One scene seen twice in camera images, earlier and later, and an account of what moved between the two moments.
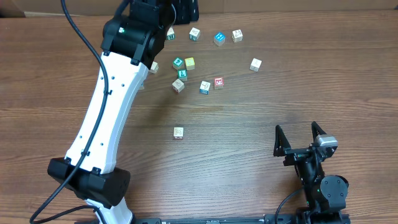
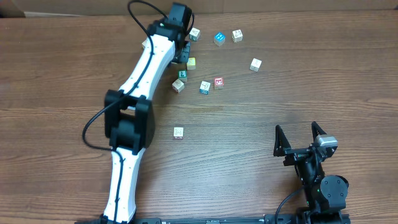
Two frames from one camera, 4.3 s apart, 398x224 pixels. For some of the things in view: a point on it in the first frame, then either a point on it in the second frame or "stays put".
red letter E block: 219,83 stays put
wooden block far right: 237,35 stays put
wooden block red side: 178,133 stays put
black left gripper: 185,11 -> 185,53
